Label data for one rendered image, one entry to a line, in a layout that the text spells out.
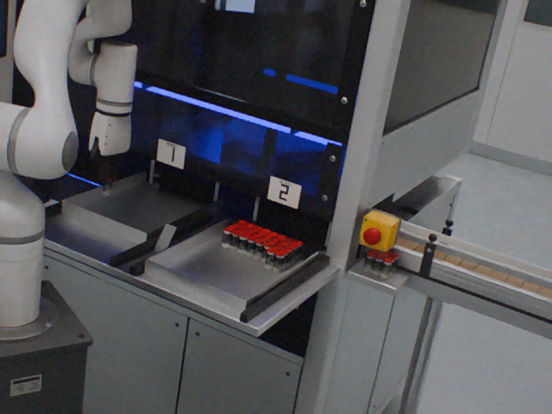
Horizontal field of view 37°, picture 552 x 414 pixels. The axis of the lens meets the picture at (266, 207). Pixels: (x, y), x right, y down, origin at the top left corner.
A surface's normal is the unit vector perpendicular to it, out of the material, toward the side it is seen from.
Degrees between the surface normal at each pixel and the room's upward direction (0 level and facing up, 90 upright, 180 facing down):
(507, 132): 90
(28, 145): 76
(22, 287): 90
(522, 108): 90
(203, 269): 0
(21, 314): 90
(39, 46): 57
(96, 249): 0
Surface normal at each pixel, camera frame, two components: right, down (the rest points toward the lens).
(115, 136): 0.79, 0.33
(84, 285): -0.48, 0.25
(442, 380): 0.15, -0.92
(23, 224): 0.55, 0.26
